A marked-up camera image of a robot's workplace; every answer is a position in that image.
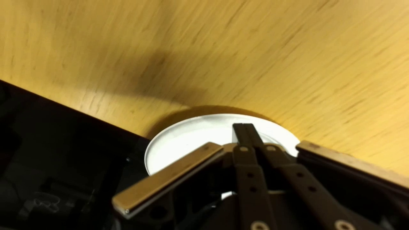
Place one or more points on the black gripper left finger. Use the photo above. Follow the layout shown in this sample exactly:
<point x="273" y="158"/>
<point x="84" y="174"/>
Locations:
<point x="167" y="181"/>

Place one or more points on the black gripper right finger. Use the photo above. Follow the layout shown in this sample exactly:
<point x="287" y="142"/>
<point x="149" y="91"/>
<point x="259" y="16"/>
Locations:
<point x="341" y="179"/>

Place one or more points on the white paper plate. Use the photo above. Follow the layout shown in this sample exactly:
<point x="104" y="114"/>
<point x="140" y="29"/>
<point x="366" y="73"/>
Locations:
<point x="187" y="136"/>

